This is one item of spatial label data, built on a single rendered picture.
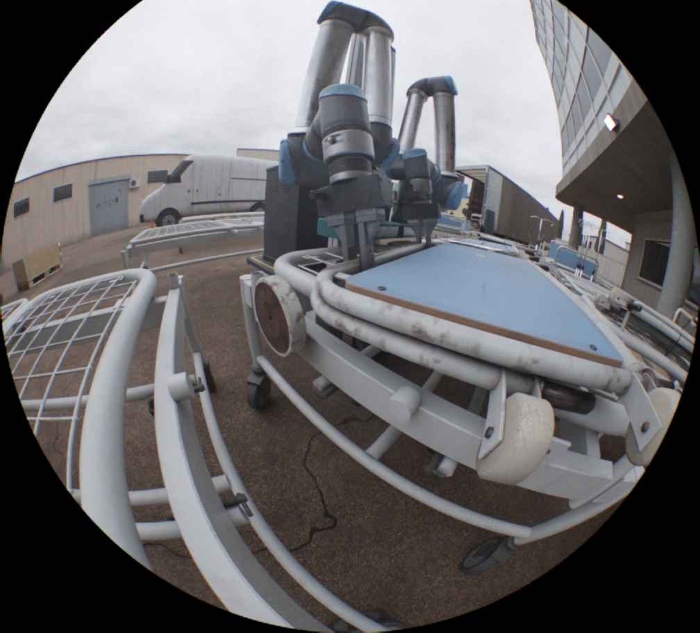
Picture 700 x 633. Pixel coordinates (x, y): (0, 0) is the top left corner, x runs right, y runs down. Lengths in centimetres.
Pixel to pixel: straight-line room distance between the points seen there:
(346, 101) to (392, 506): 89
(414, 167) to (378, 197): 43
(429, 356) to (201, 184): 720
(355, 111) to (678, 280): 493
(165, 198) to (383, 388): 699
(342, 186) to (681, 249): 502
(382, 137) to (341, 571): 103
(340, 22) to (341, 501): 135
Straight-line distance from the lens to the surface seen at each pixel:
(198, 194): 717
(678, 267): 494
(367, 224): 34
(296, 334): 26
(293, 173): 62
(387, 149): 54
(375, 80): 65
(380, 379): 25
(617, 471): 38
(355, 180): 34
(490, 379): 19
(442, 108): 113
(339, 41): 78
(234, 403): 81
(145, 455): 85
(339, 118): 37
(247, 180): 784
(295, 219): 92
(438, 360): 18
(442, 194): 101
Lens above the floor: 63
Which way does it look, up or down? 20 degrees down
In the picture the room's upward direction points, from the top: 6 degrees clockwise
